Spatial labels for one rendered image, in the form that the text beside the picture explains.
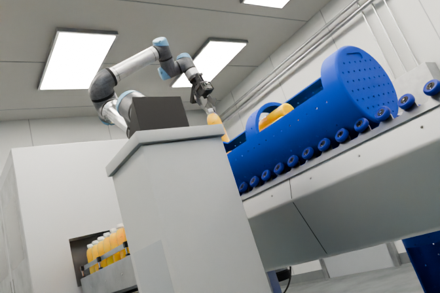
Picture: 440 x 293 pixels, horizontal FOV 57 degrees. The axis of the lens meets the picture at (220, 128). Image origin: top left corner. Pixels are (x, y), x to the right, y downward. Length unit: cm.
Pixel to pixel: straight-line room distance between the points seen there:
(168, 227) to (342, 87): 64
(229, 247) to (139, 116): 51
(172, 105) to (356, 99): 63
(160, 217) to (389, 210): 64
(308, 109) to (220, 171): 34
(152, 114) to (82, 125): 523
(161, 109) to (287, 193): 52
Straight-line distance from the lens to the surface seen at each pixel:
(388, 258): 550
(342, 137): 126
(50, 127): 648
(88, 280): 319
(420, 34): 501
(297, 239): 148
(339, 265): 600
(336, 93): 124
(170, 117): 142
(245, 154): 154
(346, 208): 130
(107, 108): 193
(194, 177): 126
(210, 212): 125
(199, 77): 210
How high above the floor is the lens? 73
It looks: 17 degrees up
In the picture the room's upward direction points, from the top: 18 degrees counter-clockwise
